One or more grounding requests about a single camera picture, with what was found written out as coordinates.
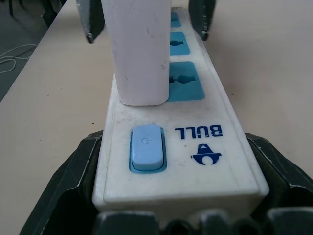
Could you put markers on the white charger block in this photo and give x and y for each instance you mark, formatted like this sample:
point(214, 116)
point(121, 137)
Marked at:
point(139, 54)

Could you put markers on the white power strip blue sockets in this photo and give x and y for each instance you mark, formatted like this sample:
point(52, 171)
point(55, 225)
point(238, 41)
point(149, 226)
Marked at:
point(195, 151)

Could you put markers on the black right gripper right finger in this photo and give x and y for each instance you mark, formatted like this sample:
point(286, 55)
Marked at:
point(276, 171)

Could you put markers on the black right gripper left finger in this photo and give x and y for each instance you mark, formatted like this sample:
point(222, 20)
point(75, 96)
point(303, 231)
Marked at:
point(71, 176)

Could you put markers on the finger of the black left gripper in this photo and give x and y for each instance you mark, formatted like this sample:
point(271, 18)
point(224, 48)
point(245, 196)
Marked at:
point(203, 17)
point(91, 19)

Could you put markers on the black furniture leg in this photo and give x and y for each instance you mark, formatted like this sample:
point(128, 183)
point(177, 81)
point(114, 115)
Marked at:
point(50, 14)

